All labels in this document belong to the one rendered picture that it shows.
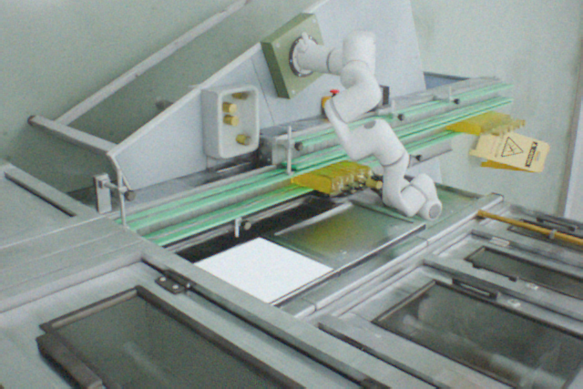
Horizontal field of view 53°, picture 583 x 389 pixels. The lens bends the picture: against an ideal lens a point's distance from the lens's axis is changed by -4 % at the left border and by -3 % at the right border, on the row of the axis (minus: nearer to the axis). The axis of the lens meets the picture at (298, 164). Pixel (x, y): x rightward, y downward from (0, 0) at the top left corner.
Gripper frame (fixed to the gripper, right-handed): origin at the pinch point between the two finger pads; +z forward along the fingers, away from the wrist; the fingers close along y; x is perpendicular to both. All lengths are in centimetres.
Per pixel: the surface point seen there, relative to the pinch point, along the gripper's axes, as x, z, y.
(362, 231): 11.6, -7.2, -12.6
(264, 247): 45.6, -1.6, -11.7
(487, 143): -272, 179, -73
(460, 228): -23.3, -19.0, -15.3
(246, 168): 39.5, 21.5, 6.4
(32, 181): 111, -6, 24
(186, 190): 65, 12, 7
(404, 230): -0.5, -14.5, -12.0
